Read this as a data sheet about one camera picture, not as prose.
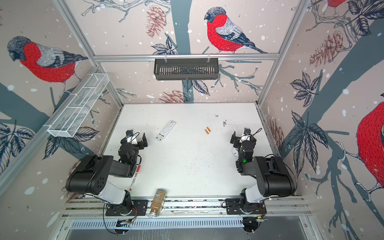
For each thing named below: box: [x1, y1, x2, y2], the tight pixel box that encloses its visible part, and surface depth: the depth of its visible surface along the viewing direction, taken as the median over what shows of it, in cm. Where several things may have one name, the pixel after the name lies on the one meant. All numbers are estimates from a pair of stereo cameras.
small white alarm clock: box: [232, 147, 239, 157], surface depth 92 cm
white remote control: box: [155, 120, 177, 143], surface depth 105 cm
